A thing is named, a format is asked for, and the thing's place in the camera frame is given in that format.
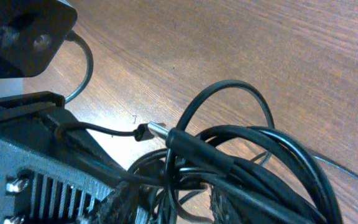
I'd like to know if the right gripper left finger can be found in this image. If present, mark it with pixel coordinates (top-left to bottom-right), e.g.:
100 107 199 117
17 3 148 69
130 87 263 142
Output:
88 182 140 224

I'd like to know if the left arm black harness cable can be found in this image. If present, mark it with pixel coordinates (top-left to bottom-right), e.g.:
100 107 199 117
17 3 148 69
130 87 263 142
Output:
63 30 94 105

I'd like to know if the black cable bundle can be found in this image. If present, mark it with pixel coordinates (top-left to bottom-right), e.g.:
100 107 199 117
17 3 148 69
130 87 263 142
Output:
54 79 358 224

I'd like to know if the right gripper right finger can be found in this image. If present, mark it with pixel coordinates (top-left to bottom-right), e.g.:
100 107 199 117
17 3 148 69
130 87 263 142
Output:
210 187 238 224

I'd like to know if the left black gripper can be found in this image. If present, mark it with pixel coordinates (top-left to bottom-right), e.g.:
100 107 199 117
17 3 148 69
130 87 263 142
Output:
0 91 155 224

